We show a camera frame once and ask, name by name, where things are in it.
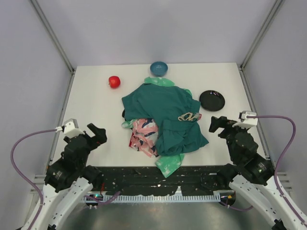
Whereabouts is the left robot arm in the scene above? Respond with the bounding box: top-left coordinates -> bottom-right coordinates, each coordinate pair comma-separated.
22,119 -> 107,230

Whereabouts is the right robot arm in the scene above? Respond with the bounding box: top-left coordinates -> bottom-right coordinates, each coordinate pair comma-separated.
209,111 -> 307,230

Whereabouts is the red cloth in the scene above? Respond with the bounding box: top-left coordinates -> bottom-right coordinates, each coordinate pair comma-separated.
129,137 -> 133,148

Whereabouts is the dark green cloth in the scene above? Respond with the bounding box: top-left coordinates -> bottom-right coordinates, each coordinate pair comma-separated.
122,83 -> 209,156

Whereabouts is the pink patterned cloth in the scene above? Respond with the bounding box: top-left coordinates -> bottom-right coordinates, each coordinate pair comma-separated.
131,118 -> 158,158

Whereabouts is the mint green patterned cloth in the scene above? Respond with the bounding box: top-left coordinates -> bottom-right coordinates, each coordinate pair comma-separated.
121,76 -> 202,178

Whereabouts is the black plate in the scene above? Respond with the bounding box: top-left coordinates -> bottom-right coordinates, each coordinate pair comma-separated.
199,90 -> 225,112

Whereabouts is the red apple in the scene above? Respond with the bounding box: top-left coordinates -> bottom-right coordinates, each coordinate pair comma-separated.
108,76 -> 121,89

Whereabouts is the blue bowl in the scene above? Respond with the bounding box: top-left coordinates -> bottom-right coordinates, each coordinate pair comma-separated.
150,61 -> 168,77

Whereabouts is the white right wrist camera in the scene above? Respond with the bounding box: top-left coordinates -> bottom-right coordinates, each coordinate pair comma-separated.
232,111 -> 258,129

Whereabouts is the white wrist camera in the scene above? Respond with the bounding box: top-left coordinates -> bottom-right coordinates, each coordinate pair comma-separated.
232,111 -> 258,129
56,118 -> 84,138

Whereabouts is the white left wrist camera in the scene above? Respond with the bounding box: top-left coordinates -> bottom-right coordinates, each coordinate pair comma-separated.
56,118 -> 84,138

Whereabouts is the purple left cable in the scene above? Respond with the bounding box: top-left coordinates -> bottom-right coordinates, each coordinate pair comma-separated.
10,128 -> 60,230

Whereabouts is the white slotted cable duct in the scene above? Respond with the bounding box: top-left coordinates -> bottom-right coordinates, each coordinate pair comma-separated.
83,193 -> 221,203

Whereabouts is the left aluminium frame post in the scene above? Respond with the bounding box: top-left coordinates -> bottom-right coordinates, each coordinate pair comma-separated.
29,0 -> 75,74

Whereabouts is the aluminium frame post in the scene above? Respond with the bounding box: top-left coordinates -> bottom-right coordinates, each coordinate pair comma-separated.
239,0 -> 285,71
29,0 -> 75,74

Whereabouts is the right aluminium frame post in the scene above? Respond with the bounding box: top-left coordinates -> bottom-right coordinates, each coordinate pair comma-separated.
239,0 -> 285,71

